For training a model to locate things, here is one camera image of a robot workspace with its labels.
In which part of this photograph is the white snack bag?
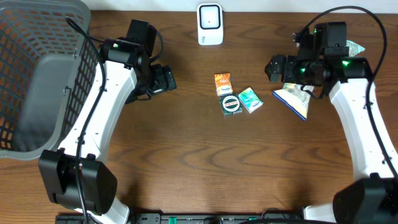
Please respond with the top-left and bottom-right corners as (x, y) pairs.
(272, 83), (314, 121)

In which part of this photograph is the teal Kleenex tissue pack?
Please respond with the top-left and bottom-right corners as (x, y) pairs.
(238, 87), (264, 113)

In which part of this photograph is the orange Kleenex tissue pack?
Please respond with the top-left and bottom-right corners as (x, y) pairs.
(214, 73), (233, 97)

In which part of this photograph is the green Zam-Buk box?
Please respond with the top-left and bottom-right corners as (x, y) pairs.
(219, 93), (243, 116)

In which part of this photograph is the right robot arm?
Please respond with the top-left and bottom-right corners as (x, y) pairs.
(265, 22), (397, 223)

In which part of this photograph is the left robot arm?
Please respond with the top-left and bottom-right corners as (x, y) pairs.
(39, 20), (177, 223)

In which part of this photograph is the white barcode scanner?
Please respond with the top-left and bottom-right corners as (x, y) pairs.
(197, 2), (224, 45)

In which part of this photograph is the grey plastic basket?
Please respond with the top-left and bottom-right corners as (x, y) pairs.
(1, 0), (98, 160)

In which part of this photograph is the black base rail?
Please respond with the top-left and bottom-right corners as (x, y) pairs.
(55, 213), (305, 224)

